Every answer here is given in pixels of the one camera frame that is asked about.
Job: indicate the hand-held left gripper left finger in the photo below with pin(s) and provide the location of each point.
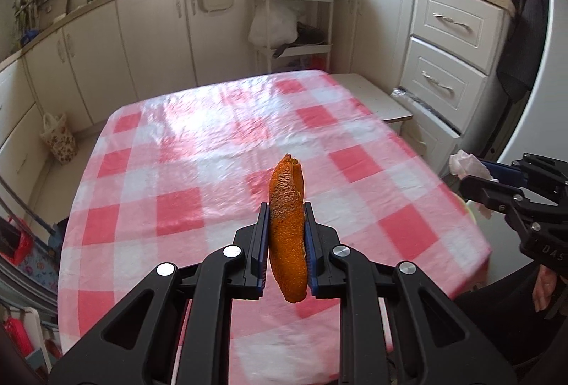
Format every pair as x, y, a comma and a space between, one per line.
264, 265

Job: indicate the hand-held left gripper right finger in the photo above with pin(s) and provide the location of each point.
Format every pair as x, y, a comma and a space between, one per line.
312, 274

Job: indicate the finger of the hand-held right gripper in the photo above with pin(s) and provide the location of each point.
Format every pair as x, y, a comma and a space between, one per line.
506, 173
483, 192

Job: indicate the pale yellow plastic bin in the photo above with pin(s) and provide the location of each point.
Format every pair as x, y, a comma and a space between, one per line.
469, 210

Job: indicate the orange peel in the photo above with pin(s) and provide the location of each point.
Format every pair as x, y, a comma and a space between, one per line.
288, 243

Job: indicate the white tissue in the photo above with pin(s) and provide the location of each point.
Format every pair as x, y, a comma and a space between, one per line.
463, 163

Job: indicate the person's right hand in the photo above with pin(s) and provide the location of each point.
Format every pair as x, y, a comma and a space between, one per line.
545, 292

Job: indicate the red white checkered tablecloth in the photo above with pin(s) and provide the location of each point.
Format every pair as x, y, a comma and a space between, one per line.
199, 172

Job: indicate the white drawer cabinet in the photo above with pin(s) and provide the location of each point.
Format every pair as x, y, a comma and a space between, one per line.
448, 70

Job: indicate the crinkled silver plastic wrap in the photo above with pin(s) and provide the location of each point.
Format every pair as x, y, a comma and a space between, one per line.
412, 97

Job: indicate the white step stool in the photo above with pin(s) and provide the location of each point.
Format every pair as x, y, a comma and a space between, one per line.
377, 96

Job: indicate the black frying pan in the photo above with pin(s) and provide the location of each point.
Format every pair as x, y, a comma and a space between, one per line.
310, 37

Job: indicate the large white plastic bag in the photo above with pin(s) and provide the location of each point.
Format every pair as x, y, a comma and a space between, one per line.
273, 28

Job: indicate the floral tote bag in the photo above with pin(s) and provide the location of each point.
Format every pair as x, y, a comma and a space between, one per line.
60, 143

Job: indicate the red plastic bag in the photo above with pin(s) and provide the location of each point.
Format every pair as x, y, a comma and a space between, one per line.
20, 245

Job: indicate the cream base cabinets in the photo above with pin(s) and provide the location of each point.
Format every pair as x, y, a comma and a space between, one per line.
146, 39

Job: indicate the wall utensil rack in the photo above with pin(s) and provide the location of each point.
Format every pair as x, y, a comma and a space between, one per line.
42, 10

